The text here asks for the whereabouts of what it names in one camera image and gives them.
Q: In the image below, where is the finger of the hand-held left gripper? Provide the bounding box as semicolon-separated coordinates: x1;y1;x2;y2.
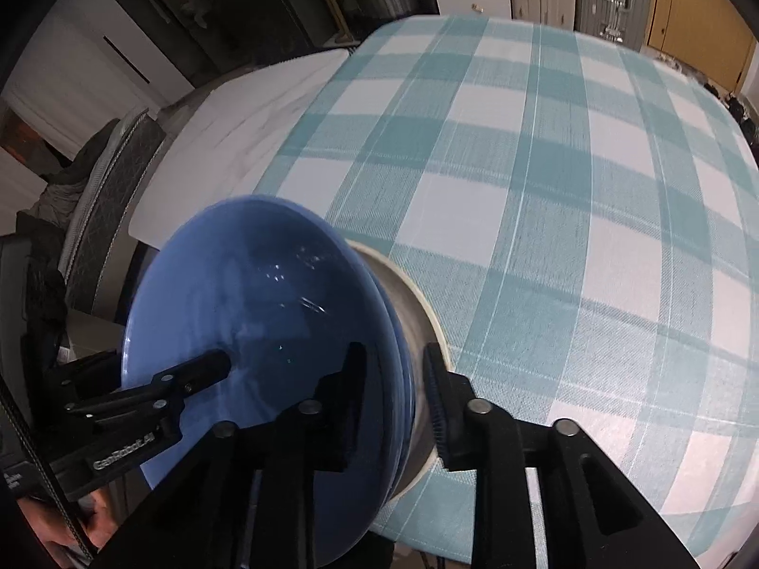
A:
64;349;232;423
49;349;124;399

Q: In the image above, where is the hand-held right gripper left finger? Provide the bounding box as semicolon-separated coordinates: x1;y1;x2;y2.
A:
89;342;369;569

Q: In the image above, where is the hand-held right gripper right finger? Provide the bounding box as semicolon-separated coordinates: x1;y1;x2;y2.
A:
423;342;703;569

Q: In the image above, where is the beige round plate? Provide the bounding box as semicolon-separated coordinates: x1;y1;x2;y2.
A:
344;239;452;496

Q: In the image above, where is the person's left hand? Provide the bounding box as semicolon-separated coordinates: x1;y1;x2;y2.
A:
17;486;120;565

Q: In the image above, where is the grey quilted chair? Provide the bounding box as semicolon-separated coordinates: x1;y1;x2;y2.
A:
62;110;173;321

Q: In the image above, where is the dark clothing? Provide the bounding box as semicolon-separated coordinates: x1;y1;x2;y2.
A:
29;119;120;232

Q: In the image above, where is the teal plaid tablecloth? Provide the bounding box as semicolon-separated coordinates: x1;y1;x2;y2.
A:
252;15;759;564

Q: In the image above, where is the dark cabinet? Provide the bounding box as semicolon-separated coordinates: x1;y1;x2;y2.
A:
89;0;351;90

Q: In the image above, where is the row of assorted shoes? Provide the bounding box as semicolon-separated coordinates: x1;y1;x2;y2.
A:
652;53;759;149

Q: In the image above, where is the wooden door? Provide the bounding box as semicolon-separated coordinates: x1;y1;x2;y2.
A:
643;0;759;96

